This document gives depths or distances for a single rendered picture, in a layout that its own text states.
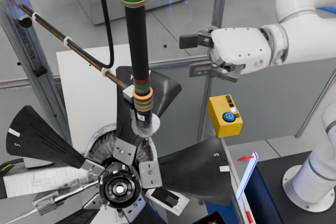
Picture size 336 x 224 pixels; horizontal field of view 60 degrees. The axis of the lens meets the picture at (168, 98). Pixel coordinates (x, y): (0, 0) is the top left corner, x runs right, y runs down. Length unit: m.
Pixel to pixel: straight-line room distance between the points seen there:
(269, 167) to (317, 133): 1.51
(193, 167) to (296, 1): 0.57
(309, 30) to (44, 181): 0.89
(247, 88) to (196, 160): 0.99
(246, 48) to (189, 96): 1.21
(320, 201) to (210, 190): 0.48
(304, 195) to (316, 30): 0.74
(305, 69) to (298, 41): 1.36
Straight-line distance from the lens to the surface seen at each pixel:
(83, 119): 1.12
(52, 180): 1.08
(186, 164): 0.96
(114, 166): 0.90
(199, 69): 0.54
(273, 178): 1.27
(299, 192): 1.24
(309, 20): 0.66
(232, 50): 0.57
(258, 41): 0.60
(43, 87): 1.42
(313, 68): 2.01
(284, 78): 1.96
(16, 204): 2.42
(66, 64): 1.11
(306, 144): 2.66
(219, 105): 1.26
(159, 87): 0.85
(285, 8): 0.67
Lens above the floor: 2.02
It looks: 48 degrees down
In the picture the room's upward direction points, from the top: straight up
